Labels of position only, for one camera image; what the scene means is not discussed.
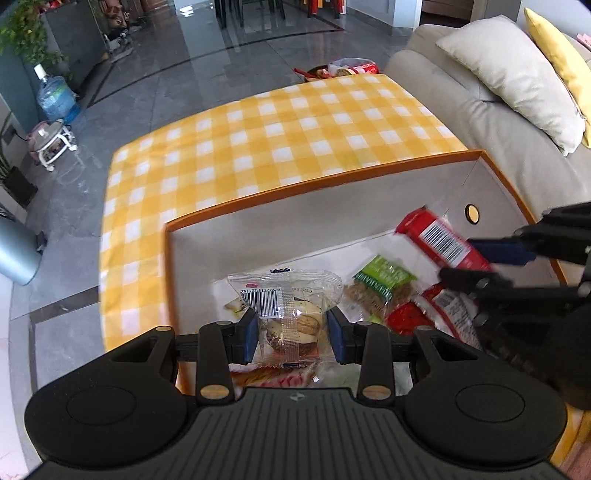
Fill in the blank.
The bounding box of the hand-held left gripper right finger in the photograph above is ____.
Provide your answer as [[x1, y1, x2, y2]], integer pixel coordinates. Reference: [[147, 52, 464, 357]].
[[325, 307, 483, 400]]

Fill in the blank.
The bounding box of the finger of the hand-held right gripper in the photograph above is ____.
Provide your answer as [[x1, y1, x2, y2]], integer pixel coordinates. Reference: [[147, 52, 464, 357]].
[[468, 202, 591, 266], [438, 268, 580, 301]]

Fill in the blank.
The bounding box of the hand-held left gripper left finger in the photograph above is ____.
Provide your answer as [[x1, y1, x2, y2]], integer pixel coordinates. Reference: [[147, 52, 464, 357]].
[[108, 307, 260, 406]]

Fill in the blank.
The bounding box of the clear pastry packet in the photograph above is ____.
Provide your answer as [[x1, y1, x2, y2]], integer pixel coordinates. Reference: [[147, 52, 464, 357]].
[[227, 268, 345, 367]]

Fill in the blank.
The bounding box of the small red snack packet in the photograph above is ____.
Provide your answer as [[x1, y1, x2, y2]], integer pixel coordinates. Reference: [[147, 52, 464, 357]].
[[394, 207, 492, 273]]

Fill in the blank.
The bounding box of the large red snack bag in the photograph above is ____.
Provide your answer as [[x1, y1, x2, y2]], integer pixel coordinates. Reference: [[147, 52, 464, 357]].
[[385, 284, 483, 352]]

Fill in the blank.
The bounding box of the orange cardboard box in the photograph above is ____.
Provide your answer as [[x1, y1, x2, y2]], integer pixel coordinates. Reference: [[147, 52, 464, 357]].
[[163, 150, 570, 398]]

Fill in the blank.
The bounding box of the clear packet with green label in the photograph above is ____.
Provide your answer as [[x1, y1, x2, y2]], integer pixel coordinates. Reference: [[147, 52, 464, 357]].
[[344, 255, 419, 324]]

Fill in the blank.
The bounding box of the beige sofa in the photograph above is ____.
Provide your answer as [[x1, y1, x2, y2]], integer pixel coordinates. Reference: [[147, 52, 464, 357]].
[[385, 0, 591, 227]]

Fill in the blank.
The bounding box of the yellow fluffy cloth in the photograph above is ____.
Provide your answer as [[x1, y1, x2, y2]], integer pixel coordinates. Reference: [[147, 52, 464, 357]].
[[549, 406, 591, 467]]

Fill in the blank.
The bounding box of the white cushion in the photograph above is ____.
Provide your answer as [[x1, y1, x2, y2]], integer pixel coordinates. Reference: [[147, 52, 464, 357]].
[[435, 15, 586, 157]]

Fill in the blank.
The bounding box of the yellow checkered tablecloth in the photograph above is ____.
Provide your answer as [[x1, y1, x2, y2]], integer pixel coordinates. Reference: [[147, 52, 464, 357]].
[[99, 74, 469, 354]]

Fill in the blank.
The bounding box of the yellow cushion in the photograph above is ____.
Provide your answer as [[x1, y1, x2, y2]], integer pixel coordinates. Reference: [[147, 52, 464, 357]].
[[524, 7, 591, 148]]

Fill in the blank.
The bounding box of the red white snack bag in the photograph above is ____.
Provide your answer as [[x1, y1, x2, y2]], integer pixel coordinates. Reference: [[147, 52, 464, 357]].
[[328, 58, 382, 78]]

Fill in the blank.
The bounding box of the silver metal bin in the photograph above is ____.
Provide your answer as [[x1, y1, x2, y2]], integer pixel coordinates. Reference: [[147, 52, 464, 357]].
[[0, 215, 42, 286]]

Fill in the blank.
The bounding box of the small white stool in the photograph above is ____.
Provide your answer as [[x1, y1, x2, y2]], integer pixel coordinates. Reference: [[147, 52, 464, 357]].
[[28, 119, 78, 172]]

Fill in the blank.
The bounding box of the blue water bottle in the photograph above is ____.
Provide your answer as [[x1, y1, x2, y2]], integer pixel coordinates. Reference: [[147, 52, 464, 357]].
[[34, 65, 80, 124]]

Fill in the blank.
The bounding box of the black dining chair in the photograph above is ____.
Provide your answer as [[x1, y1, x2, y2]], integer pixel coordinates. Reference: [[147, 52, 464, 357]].
[[215, 0, 287, 28]]

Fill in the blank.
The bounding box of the dark grey cabinet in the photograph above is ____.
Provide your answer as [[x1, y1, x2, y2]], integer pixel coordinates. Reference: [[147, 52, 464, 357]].
[[41, 0, 109, 88]]

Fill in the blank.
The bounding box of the green leafy plant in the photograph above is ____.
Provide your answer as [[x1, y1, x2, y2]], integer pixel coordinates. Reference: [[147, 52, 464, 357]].
[[0, 0, 68, 70]]

